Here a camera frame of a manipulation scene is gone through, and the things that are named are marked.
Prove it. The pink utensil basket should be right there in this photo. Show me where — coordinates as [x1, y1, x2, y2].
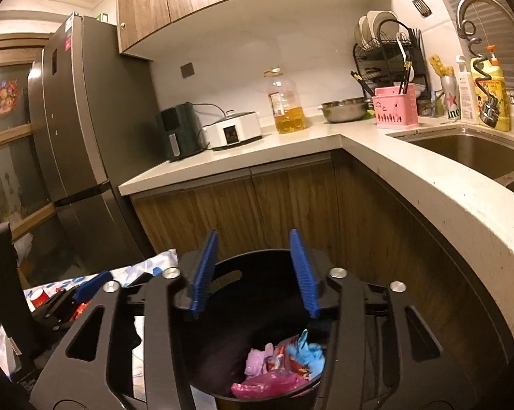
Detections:
[371, 85, 420, 129]

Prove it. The white pump bottle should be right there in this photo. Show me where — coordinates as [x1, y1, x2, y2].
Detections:
[455, 55, 480, 124]

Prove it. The blue plastic wrapper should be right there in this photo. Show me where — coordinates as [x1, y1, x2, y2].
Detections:
[282, 329, 326, 381]

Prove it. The white electric cooker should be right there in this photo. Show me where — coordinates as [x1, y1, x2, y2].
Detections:
[202, 110, 263, 151]

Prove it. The black air fryer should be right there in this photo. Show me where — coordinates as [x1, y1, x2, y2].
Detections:
[155, 102, 206, 162]

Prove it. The yellow scrubber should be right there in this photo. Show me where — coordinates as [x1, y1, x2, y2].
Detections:
[430, 54, 454, 78]

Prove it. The black trash bin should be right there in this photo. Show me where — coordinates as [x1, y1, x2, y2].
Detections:
[178, 248, 390, 410]

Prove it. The metal spring faucet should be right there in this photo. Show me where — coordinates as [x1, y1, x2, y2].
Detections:
[455, 0, 514, 129]

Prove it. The metal basin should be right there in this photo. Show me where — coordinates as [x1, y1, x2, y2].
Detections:
[319, 97, 371, 124]

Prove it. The cooking oil bottle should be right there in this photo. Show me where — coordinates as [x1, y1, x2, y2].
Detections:
[263, 67, 309, 134]

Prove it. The beer can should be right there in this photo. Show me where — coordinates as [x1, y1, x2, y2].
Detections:
[440, 76, 461, 120]

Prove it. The wooden glass door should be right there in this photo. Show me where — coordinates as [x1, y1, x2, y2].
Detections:
[0, 34, 61, 274]

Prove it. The wooden wall cabinet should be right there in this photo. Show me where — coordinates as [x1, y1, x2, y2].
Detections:
[117, 0, 390, 55]

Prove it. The row of white plates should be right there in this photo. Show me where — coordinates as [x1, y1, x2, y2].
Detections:
[354, 10, 400, 50]

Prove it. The red paper cup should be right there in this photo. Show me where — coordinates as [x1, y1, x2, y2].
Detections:
[30, 287, 53, 309]

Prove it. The yellow detergent bottle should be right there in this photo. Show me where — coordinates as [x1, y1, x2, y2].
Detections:
[470, 45, 511, 132]

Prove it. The black dish rack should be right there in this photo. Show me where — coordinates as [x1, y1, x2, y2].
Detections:
[351, 19, 430, 103]

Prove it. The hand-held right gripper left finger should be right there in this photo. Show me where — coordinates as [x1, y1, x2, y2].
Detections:
[30, 230, 220, 410]

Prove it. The metal sink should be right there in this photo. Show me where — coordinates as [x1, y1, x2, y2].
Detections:
[387, 130, 514, 201]

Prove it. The light purple plastic bag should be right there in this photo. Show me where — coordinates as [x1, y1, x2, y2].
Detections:
[245, 347, 275, 377]

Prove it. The dark grey refrigerator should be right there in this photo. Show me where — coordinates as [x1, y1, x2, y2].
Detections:
[26, 14, 161, 274]

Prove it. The white plastic spoon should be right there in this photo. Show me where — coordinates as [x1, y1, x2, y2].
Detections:
[395, 32, 412, 95]

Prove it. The blue floral tablecloth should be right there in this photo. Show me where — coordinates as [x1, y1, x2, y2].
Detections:
[0, 248, 180, 400]

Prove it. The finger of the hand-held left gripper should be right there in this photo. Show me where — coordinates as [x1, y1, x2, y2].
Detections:
[31, 270, 113, 334]

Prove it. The pink plastic bag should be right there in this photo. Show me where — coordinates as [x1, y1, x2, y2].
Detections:
[231, 371, 309, 401]

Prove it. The wooden kitchen counter cabinet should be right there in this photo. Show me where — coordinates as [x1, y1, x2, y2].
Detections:
[119, 122, 514, 410]

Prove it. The round flower decoration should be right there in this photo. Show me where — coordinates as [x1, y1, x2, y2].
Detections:
[0, 79, 20, 116]

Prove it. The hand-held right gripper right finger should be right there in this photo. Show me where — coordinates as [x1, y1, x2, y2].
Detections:
[289, 228, 458, 410]

